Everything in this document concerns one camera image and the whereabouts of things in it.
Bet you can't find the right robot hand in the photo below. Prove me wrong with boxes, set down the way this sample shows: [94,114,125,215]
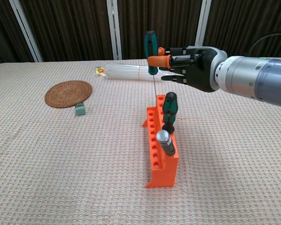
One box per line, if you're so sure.
[147,45,228,93]

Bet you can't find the green black screwdriver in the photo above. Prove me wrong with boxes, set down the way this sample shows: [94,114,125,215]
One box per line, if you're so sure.
[162,91,178,134]

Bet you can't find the black screwdriver teal stripe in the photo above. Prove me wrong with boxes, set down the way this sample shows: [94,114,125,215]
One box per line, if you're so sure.
[144,30,159,97]

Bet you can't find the orange tool holder block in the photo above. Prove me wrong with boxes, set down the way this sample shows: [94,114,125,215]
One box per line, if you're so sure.
[141,94,180,188]

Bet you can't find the clear bag of sticks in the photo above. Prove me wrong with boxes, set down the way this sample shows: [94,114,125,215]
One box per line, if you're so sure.
[104,64,169,83]

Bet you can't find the small green block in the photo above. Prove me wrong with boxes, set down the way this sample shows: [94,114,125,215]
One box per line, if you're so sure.
[74,102,87,116]

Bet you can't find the round woven rattan coaster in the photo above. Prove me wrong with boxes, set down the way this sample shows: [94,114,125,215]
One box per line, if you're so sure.
[44,80,93,109]

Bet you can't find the beige woven tablecloth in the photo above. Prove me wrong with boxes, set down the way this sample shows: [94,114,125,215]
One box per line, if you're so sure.
[0,57,281,225]

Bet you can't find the white partition frame post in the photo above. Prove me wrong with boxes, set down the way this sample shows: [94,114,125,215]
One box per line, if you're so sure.
[106,0,123,60]
[8,0,43,63]
[194,0,213,47]

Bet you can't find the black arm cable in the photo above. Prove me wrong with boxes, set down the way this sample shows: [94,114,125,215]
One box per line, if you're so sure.
[248,31,281,58]

